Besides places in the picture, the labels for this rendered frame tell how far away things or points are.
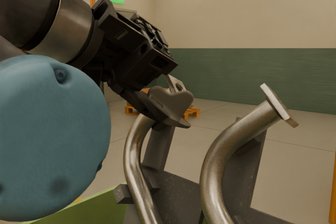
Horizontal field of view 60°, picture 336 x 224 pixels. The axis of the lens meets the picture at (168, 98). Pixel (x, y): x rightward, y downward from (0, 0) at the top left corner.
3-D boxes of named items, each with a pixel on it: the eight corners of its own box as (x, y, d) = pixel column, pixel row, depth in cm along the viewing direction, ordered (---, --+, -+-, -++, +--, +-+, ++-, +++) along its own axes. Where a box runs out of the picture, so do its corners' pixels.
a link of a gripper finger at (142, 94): (167, 122, 39) (117, 80, 36) (159, 129, 39) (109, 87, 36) (168, 104, 43) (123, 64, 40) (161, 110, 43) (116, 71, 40)
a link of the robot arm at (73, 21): (20, 66, 29) (17, 16, 33) (62, 81, 32) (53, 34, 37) (65, 11, 26) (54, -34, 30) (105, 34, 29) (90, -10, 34)
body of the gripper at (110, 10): (182, 68, 37) (111, 24, 29) (137, 107, 41) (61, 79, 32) (163, 31, 42) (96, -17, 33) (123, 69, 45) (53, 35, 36)
